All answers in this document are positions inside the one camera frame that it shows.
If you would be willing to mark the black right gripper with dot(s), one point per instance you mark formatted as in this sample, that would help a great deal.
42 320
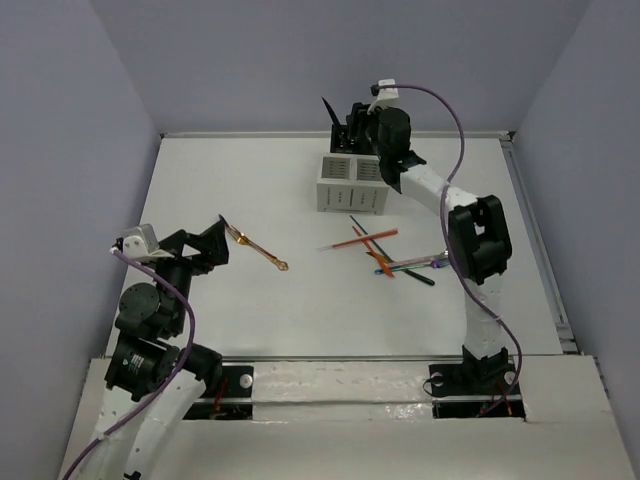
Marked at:
359 114

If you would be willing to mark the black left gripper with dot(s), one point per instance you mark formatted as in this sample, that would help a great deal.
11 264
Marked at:
176 251

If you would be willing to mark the black knife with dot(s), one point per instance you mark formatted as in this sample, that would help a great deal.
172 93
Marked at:
336 124

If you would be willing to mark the orange white chopstick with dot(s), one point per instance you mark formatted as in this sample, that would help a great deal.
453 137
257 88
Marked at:
356 240

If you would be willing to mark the iridescent spoon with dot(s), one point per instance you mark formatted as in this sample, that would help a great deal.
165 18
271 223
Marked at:
420 260

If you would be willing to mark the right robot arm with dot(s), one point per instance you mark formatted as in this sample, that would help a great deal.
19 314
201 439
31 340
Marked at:
475 234

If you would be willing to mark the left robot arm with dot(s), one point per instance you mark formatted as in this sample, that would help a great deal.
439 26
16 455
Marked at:
156 370

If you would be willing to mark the black utensil caddy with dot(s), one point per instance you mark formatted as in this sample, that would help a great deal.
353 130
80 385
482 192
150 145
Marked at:
358 144

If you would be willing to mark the white utensil caddy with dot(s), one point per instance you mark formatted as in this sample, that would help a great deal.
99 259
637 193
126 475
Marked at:
350 183

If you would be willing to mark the iridescent fork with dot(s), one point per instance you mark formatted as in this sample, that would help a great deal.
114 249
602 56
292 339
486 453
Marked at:
433 265

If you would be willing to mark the black utensil on table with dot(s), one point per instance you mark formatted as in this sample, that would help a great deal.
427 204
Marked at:
419 277

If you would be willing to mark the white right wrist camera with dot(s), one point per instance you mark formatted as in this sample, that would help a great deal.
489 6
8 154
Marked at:
385 95

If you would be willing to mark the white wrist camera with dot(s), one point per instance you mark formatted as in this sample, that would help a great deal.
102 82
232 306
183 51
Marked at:
385 95
140 243

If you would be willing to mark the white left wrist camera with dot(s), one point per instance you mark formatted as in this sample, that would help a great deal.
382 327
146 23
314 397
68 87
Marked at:
140 243

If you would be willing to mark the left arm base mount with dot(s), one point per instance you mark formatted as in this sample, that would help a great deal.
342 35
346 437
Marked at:
232 399

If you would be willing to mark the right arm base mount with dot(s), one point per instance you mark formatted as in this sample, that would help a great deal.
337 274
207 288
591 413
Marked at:
452 399

